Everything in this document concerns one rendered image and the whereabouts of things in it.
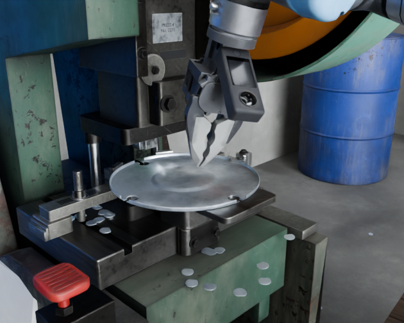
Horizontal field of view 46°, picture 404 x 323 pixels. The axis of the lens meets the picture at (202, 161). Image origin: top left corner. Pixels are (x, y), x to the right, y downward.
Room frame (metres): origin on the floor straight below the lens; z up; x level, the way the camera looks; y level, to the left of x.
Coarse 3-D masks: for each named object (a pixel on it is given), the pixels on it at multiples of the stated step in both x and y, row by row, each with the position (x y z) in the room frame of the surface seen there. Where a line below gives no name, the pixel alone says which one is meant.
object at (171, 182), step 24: (120, 168) 0.92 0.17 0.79; (144, 168) 0.93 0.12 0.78; (168, 168) 0.92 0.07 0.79; (192, 168) 0.92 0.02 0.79; (216, 168) 0.93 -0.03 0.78; (240, 168) 0.93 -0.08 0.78; (120, 192) 0.80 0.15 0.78; (144, 192) 0.80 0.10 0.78; (168, 192) 0.80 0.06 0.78; (192, 192) 0.80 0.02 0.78; (216, 192) 0.80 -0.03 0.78; (240, 192) 0.80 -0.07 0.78
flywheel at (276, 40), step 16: (272, 16) 1.19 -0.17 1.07; (288, 16) 1.15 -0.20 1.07; (352, 16) 1.02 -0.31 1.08; (272, 32) 1.14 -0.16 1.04; (288, 32) 1.11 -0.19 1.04; (304, 32) 1.08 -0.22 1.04; (320, 32) 1.05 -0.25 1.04; (336, 32) 1.06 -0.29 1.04; (256, 48) 1.17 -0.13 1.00; (272, 48) 1.14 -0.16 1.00; (288, 48) 1.11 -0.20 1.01; (304, 48) 1.08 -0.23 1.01; (320, 48) 1.16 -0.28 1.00
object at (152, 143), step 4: (148, 140) 0.94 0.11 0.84; (152, 140) 0.94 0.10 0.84; (156, 140) 0.96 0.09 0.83; (136, 144) 0.94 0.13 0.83; (140, 144) 0.93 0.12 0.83; (144, 144) 0.93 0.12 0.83; (148, 144) 0.94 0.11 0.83; (152, 144) 0.94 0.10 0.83; (156, 144) 0.96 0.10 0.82; (136, 148) 0.94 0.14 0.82; (140, 148) 0.93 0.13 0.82; (144, 148) 0.94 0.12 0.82; (148, 148) 0.94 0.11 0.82
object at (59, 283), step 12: (60, 264) 0.59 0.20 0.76; (36, 276) 0.57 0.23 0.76; (48, 276) 0.56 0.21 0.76; (60, 276) 0.56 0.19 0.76; (72, 276) 0.57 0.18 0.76; (84, 276) 0.57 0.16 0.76; (36, 288) 0.55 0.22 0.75; (48, 288) 0.54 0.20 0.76; (60, 288) 0.54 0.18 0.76; (72, 288) 0.54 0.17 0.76; (84, 288) 0.55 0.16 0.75; (60, 300) 0.53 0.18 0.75
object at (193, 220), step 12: (264, 192) 0.81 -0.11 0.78; (240, 204) 0.76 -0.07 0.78; (252, 204) 0.76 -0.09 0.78; (264, 204) 0.77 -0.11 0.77; (168, 216) 0.83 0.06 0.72; (180, 216) 0.81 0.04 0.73; (192, 216) 0.81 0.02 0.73; (204, 216) 0.83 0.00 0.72; (216, 216) 0.72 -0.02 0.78; (228, 216) 0.71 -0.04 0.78; (240, 216) 0.72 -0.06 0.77; (180, 228) 0.81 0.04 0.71; (192, 228) 0.81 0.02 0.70; (204, 228) 0.83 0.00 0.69; (216, 228) 0.85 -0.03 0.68; (180, 240) 0.81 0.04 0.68; (192, 240) 0.81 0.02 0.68; (204, 240) 0.83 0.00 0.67; (216, 240) 0.86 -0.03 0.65; (180, 252) 0.81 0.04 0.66; (192, 252) 0.81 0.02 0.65
